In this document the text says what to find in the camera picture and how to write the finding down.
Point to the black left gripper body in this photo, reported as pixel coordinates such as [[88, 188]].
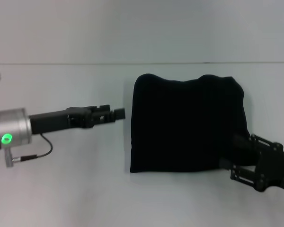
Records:
[[71, 119]]

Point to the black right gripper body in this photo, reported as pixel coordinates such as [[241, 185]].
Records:
[[277, 165]]

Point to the black T-shirt with FREE print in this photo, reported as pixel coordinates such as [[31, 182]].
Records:
[[187, 123]]

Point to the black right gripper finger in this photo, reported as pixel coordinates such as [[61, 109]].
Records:
[[251, 143], [239, 172]]

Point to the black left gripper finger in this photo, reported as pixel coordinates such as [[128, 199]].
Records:
[[119, 114]]

